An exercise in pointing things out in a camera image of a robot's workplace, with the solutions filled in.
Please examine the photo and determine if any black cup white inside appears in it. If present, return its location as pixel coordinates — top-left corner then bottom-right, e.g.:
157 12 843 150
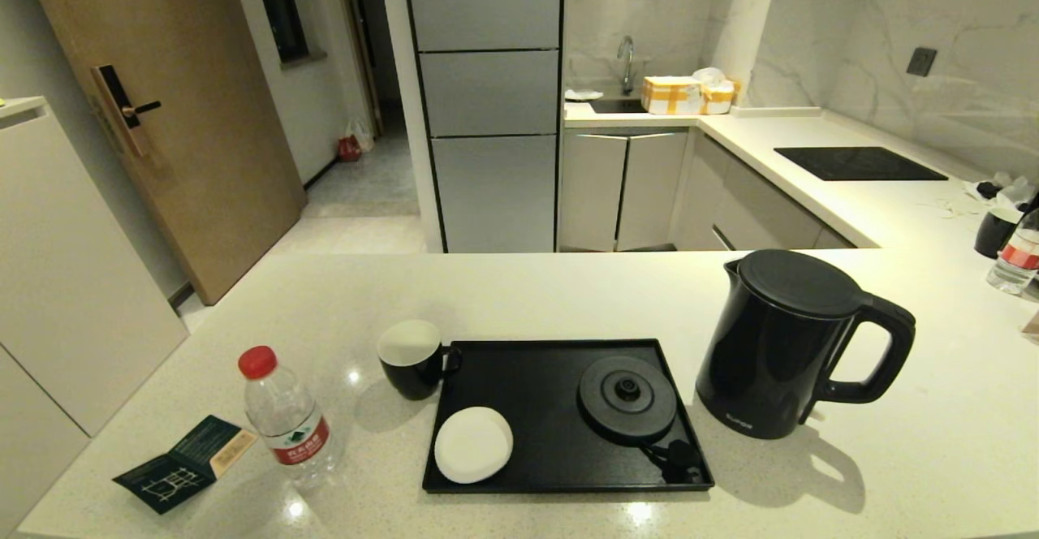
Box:
377 319 462 401

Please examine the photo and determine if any black electric kettle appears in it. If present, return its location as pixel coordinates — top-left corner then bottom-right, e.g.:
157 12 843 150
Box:
696 248 918 441

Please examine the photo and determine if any water bottle with red cap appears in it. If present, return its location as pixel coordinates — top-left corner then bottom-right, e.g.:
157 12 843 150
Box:
238 345 343 488

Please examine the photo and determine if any black round kettle base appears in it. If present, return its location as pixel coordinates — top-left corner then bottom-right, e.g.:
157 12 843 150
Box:
577 355 679 446

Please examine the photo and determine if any grey lower cabinet door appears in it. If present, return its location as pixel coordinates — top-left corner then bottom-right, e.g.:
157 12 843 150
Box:
560 133 628 252
617 132 691 246

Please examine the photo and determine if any tall grey cabinet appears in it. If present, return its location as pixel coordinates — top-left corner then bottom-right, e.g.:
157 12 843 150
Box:
402 0 565 254

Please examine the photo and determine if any chrome sink faucet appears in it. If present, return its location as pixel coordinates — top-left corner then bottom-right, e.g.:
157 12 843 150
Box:
616 35 636 95

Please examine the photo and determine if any white round saucer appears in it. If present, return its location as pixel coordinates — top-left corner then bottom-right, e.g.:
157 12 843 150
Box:
434 407 515 485

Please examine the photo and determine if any large yellow taped cardboard box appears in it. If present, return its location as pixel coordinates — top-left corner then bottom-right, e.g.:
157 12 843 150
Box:
641 75 704 115

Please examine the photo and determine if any black rectangular tray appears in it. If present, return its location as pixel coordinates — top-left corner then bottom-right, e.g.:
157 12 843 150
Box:
421 338 717 494

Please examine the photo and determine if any grey drawer cabinet front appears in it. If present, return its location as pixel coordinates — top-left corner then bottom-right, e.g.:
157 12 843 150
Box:
672 132 857 252

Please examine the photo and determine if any small yellow taped cardboard box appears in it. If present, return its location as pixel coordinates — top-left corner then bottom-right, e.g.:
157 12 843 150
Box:
701 82 741 114

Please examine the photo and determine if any dark narrow window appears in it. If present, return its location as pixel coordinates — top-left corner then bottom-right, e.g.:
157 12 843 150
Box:
248 0 327 67

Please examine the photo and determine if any brown wooden door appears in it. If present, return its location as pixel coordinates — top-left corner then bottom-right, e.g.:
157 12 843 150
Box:
18 0 308 306

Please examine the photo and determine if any black induction cooktop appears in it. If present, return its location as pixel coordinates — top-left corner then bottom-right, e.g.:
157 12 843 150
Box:
774 145 949 181

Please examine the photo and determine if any dark green folded leaflet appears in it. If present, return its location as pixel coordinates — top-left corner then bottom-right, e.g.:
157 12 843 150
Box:
112 415 259 515

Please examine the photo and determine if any black gold door lock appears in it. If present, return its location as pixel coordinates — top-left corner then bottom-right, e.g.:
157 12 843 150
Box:
89 63 162 158

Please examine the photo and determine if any white side cabinet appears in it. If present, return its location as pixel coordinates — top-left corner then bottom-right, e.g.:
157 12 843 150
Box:
0 96 190 524

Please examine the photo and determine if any black mug white rim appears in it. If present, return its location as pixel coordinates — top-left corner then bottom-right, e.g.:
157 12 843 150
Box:
974 207 1024 260

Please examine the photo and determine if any crumpled white tissue pile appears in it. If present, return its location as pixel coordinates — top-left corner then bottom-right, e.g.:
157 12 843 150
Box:
963 172 1039 213

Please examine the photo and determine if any clear bottle with red label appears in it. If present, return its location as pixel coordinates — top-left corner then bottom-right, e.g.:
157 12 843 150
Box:
986 208 1039 296

